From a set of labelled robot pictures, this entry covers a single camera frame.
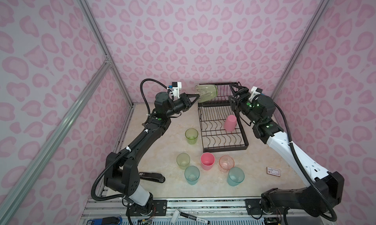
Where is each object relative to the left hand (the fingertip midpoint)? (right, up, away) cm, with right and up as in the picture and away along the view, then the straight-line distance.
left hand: (201, 93), depth 69 cm
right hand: (+13, +2, -2) cm, 13 cm away
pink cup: (+21, -15, +29) cm, 39 cm away
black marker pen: (-11, -57, 0) cm, 58 cm away
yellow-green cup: (-10, -37, +19) cm, 43 cm away
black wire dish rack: (+11, -25, +29) cm, 40 cm away
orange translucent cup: (+16, -39, +19) cm, 46 cm away
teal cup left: (-4, -44, +14) cm, 46 cm away
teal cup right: (+20, -44, +13) cm, 51 cm away
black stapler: (-27, -45, +15) cm, 55 cm away
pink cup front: (+5, -37, +17) cm, 41 cm away
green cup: (-5, -23, +28) cm, 37 cm away
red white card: (+42, -43, +15) cm, 62 cm away
